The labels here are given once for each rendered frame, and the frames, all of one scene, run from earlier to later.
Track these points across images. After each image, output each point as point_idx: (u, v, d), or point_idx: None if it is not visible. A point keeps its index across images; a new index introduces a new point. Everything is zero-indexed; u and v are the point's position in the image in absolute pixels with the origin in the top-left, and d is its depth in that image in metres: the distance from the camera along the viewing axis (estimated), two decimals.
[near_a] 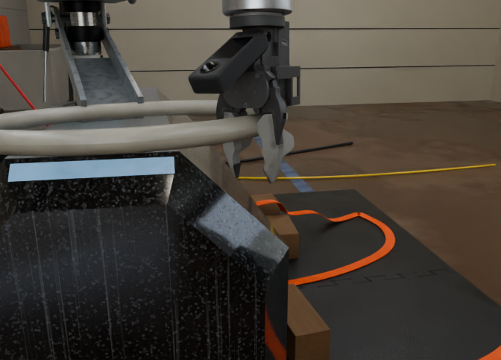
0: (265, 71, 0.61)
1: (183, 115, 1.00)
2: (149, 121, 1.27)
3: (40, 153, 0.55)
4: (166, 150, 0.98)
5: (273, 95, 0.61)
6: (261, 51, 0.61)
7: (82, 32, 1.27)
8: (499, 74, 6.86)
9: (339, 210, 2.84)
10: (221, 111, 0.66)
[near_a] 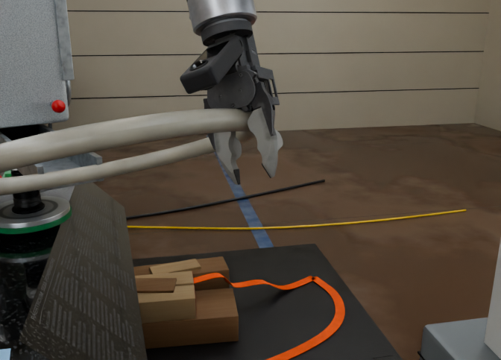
0: (247, 69, 0.64)
1: (145, 168, 0.98)
2: (26, 261, 1.17)
3: (39, 156, 0.51)
4: (4, 339, 0.87)
5: (260, 89, 0.63)
6: (238, 53, 0.64)
7: (18, 137, 1.24)
8: (483, 98, 6.76)
9: (294, 273, 2.73)
10: None
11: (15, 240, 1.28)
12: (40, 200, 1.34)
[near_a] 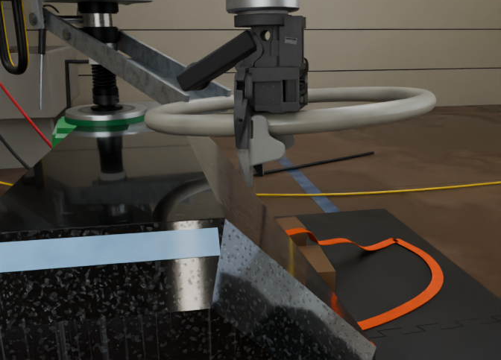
0: (237, 73, 0.60)
1: None
2: (171, 157, 0.94)
3: (328, 128, 0.62)
4: (205, 217, 0.65)
5: (235, 98, 0.59)
6: (240, 52, 0.60)
7: (105, 33, 1.23)
8: None
9: (372, 235, 2.51)
10: None
11: (142, 144, 1.05)
12: (119, 100, 1.33)
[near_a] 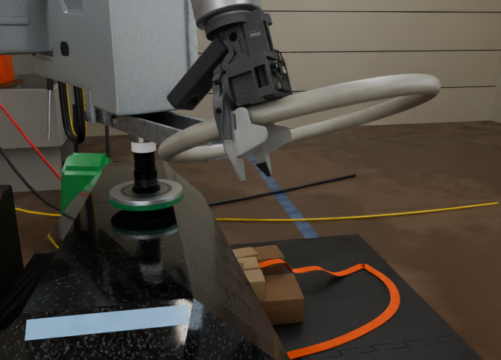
0: (214, 75, 0.63)
1: (290, 142, 1.09)
2: (160, 235, 1.28)
3: (312, 108, 0.62)
4: (180, 297, 0.99)
5: (214, 95, 0.62)
6: (214, 57, 0.64)
7: None
8: (500, 95, 6.87)
9: (343, 261, 2.85)
10: None
11: (139, 218, 1.39)
12: (157, 182, 1.46)
